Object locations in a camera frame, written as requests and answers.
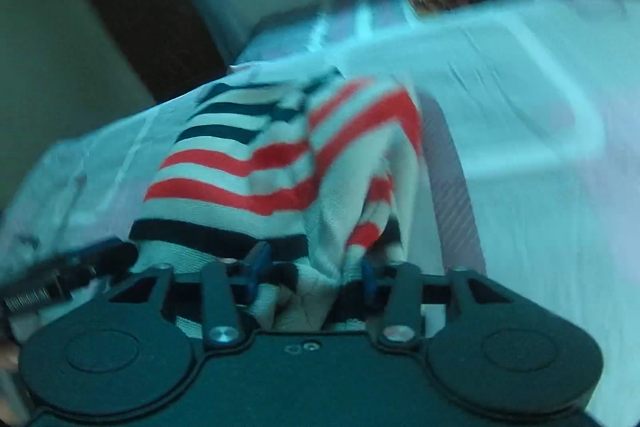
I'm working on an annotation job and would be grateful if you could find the striped knit dinosaur sweater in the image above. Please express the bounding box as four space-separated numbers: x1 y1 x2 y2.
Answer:
130 70 422 332

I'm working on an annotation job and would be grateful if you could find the person's hand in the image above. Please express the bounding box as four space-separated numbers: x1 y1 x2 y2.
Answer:
0 341 20 373

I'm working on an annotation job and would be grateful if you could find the white patterned bed sheet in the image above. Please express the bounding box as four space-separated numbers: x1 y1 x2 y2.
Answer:
0 0 640 427

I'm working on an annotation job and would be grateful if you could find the striped folded blanket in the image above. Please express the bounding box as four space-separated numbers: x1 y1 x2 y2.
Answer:
235 0 418 65

